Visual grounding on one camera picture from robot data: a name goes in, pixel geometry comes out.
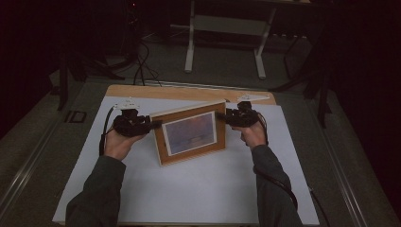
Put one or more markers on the person's left hand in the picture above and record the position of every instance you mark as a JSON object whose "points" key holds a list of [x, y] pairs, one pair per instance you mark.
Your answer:
{"points": [[118, 145]]}

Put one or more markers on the person's right hand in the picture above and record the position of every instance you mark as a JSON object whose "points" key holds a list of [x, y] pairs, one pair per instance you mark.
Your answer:
{"points": [[253, 135]]}

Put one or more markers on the black floor socket box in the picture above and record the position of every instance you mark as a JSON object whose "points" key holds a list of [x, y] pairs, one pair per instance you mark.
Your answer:
{"points": [[75, 116]]}

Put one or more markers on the wooden picture frame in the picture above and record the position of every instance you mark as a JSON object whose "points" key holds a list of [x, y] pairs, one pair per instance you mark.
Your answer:
{"points": [[189, 134]]}

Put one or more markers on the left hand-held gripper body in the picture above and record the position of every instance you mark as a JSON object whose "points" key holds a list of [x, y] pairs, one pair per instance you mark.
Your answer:
{"points": [[129, 124]]}

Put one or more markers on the white paper sheet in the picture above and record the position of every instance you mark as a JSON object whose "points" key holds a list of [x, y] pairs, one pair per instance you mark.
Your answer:
{"points": [[205, 189]]}

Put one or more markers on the black tripod stand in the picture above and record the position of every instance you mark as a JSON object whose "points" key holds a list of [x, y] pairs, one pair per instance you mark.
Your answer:
{"points": [[63, 82], [322, 101]]}

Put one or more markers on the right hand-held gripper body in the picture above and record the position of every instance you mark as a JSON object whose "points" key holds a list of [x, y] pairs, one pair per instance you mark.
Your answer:
{"points": [[244, 118]]}

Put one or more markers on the metal floor rail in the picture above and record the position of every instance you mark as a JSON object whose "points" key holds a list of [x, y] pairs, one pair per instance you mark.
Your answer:
{"points": [[189, 84], [26, 165], [343, 176]]}

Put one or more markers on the white metal table frame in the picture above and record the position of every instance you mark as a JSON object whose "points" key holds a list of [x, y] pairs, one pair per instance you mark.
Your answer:
{"points": [[189, 47]]}

